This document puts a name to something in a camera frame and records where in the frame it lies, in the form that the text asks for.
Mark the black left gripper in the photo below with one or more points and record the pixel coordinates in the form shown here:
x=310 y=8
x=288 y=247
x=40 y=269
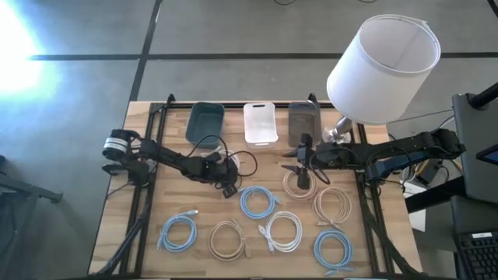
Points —
x=229 y=190

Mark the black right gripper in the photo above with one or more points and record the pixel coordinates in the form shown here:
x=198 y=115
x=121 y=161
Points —
x=304 y=179

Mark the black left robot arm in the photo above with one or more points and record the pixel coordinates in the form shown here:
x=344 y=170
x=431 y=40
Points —
x=163 y=153

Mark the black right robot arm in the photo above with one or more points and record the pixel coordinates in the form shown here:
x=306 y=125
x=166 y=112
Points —
x=393 y=151

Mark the grey-brown plastic bin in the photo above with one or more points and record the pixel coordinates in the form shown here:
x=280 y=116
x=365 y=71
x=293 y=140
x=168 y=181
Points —
x=303 y=120

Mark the white plastic bin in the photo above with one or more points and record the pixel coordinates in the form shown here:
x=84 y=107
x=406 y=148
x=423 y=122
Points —
x=260 y=124

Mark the teal plastic bin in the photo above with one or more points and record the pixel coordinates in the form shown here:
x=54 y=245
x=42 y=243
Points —
x=204 y=124

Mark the white shade table lamp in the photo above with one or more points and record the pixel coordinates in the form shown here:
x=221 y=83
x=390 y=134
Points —
x=381 y=74

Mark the black power adapter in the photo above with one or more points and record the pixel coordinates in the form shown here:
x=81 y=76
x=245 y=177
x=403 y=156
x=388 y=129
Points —
x=428 y=171

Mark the white paper sheet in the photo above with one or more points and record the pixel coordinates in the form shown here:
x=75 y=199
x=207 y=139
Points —
x=417 y=219

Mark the black desk bar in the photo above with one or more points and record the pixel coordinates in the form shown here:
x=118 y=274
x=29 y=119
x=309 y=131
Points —
x=432 y=196

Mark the dark grey monitor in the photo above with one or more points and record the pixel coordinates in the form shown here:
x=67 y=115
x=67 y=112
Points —
x=474 y=155

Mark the black monitor pole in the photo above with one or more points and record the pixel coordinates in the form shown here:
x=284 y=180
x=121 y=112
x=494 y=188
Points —
x=484 y=98

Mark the black floor stand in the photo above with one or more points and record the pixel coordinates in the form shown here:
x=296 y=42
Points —
x=23 y=190

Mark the black keyboard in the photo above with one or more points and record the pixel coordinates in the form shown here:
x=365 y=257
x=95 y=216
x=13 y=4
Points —
x=478 y=256

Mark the black frame crossbar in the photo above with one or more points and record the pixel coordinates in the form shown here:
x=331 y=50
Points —
x=233 y=105

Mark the black frame side rails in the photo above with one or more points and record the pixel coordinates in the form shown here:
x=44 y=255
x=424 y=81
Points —
x=146 y=202
x=375 y=229

